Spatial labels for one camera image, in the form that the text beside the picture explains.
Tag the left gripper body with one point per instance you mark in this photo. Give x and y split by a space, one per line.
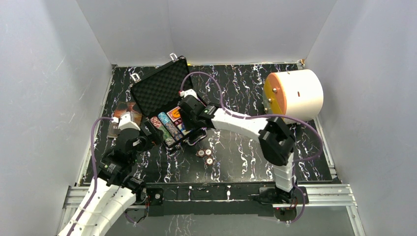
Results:
156 132

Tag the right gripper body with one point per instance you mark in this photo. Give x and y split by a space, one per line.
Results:
190 121

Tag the blue playing card deck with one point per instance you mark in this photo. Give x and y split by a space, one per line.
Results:
183 129

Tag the yellow dealer button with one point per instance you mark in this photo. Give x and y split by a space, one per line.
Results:
176 114

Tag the red playing card deck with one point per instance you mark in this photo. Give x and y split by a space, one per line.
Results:
169 113

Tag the brown poker chip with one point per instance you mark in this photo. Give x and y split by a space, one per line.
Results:
201 153

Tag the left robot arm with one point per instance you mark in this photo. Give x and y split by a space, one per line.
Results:
114 189

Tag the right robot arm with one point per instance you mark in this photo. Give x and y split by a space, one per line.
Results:
273 135

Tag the dark book with orange cover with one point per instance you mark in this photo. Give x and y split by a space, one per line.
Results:
121 109

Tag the red green chip row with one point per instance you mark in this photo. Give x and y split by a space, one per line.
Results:
167 138

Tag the blue grey chip row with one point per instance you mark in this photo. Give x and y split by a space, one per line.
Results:
168 124

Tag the black poker chip case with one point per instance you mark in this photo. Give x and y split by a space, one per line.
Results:
158 91

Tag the white poker chip lower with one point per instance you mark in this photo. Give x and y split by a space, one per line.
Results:
209 161

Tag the white orange cylindrical drum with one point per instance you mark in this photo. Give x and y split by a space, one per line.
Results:
297 94

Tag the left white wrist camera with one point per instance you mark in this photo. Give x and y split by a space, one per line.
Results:
125 121

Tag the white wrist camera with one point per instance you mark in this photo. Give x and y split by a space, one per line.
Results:
125 121
190 92

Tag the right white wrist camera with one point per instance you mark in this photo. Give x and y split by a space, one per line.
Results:
190 92

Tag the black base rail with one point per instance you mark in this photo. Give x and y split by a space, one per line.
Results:
219 199

